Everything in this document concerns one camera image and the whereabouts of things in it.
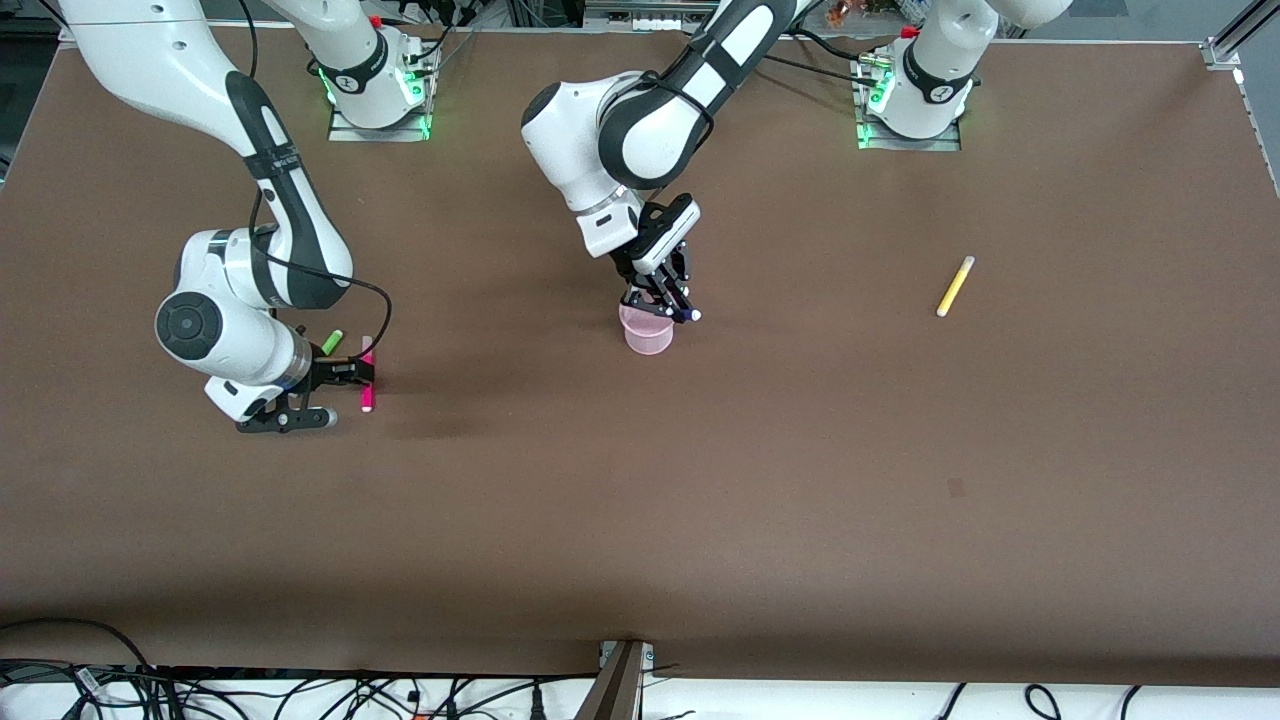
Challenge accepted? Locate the short black table cable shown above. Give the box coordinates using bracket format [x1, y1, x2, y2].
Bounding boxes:
[795, 28, 871, 63]

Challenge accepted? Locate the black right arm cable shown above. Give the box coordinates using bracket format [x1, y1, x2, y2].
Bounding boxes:
[245, 185, 393, 359]

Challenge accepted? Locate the brown support beam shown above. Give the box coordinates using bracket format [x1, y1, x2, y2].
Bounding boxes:
[575, 640, 646, 720]

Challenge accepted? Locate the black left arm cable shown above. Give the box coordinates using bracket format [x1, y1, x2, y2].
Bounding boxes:
[640, 70, 719, 196]

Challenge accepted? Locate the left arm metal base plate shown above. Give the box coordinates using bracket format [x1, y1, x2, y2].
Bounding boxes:
[855, 60, 963, 153]

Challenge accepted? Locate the long black table cable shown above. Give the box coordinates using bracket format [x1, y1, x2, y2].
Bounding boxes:
[765, 50, 881, 86]

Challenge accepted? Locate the black arched floor cable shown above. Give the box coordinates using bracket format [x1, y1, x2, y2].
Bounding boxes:
[0, 617, 156, 673]

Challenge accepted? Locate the aluminium frame profile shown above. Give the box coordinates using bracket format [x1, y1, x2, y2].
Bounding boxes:
[1205, 0, 1280, 191]

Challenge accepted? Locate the pink cup pen holder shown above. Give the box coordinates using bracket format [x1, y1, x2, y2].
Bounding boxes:
[618, 302, 676, 356]

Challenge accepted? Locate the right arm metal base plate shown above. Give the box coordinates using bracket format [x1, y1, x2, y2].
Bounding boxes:
[328, 75, 433, 143]

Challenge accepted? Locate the grey metal box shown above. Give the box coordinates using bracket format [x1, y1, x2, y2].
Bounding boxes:
[585, 0, 731, 31]

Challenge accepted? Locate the yellow marker pen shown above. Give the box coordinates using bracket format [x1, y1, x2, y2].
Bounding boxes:
[935, 255, 976, 319]

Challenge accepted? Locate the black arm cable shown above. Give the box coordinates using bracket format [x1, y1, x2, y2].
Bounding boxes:
[245, 185, 393, 359]
[640, 70, 719, 196]

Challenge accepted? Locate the black cable with white label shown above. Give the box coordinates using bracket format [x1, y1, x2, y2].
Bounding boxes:
[60, 660, 111, 720]

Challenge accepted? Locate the metal beam bracket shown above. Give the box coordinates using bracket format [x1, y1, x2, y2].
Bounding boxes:
[598, 640, 656, 673]

